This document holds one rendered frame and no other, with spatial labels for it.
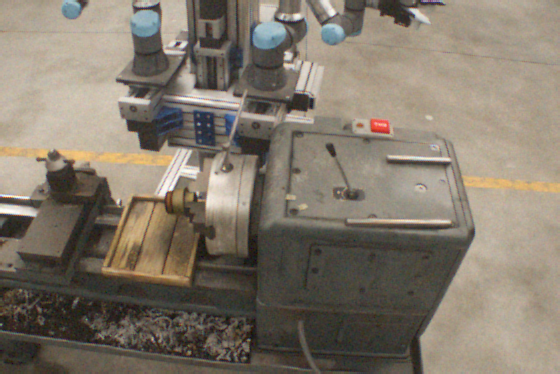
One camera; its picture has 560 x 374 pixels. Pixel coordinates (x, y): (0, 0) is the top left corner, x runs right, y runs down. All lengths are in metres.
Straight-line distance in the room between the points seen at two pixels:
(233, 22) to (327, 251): 1.04
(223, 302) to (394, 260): 0.63
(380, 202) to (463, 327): 1.49
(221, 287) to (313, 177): 0.48
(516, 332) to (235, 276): 1.69
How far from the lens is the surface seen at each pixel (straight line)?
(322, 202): 1.30
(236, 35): 2.02
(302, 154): 1.44
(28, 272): 1.74
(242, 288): 1.59
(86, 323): 1.99
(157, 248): 1.69
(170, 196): 1.53
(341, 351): 1.83
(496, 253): 3.11
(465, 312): 2.77
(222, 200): 1.37
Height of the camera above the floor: 2.19
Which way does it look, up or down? 44 degrees down
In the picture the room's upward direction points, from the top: 3 degrees clockwise
